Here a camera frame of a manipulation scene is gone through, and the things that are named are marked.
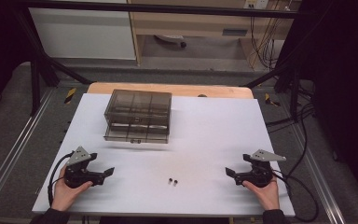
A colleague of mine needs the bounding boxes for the black floor cables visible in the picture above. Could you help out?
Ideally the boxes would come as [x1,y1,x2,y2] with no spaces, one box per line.
[266,87,316,181]

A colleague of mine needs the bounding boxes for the grey chair base with caster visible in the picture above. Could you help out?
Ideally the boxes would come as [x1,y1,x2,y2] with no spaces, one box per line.
[154,34,187,49]

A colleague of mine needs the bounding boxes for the aluminium floor rail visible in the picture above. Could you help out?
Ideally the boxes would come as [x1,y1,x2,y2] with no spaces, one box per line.
[291,122,349,224]
[0,88,58,213]

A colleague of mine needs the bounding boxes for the light wooden desk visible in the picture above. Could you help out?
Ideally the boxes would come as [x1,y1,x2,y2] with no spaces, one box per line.
[127,0,303,68]

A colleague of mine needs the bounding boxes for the white table cover sheet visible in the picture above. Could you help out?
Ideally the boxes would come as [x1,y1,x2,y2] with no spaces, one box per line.
[32,92,296,217]

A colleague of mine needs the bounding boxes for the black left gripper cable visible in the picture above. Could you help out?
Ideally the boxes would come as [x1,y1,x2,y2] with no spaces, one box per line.
[47,151,76,207]

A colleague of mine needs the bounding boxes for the bundle of hanging cables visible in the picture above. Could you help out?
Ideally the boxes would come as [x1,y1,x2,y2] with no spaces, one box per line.
[248,12,290,71]

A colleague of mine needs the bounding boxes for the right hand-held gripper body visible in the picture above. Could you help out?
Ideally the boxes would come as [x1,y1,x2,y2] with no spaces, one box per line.
[234,148,287,189]

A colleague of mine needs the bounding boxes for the yellow black tape strip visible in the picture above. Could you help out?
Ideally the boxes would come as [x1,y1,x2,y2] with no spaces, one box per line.
[63,87,77,105]
[264,92,282,107]

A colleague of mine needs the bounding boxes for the black curtain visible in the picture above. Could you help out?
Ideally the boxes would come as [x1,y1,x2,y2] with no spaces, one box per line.
[278,0,358,203]
[0,0,41,117]

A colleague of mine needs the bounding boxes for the person's left hand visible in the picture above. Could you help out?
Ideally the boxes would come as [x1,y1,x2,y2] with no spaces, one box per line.
[50,165,94,213]

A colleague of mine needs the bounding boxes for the person's right hand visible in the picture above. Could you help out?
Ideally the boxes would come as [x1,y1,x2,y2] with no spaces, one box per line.
[241,177,281,212]

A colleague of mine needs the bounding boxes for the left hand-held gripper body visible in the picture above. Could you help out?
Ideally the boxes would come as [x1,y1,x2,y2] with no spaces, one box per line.
[63,146,106,189]

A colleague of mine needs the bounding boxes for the smoky transparent plastic drawer box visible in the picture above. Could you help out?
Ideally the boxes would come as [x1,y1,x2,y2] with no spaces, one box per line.
[103,89,172,145]

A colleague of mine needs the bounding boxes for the white wall outlet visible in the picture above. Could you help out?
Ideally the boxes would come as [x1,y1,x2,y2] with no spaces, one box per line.
[243,0,270,10]

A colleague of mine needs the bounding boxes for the black metal frame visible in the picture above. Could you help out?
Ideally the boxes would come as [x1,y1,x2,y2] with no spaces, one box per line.
[12,0,309,123]

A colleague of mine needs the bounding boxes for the white cabinet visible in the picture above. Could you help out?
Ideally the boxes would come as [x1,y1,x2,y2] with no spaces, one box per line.
[28,7,137,61]

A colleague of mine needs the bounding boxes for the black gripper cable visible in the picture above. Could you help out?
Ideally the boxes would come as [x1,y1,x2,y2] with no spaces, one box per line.
[271,167,320,224]
[47,151,76,207]

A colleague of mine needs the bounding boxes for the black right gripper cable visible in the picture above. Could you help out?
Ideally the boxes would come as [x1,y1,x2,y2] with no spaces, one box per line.
[271,167,320,224]

